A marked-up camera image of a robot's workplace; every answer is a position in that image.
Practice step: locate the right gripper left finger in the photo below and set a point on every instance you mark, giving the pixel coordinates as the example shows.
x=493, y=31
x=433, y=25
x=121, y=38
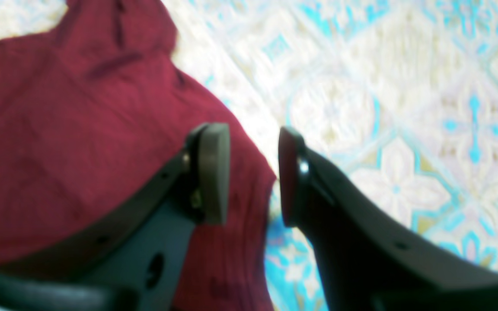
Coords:
x=131, y=259

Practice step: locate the patterned tile tablecloth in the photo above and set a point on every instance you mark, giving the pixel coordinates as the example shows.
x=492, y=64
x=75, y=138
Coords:
x=400, y=95

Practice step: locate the dark red t-shirt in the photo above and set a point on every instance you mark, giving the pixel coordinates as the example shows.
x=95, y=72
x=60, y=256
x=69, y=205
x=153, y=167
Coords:
x=89, y=111

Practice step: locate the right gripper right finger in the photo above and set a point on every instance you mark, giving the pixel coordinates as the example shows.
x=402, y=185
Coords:
x=366, y=260

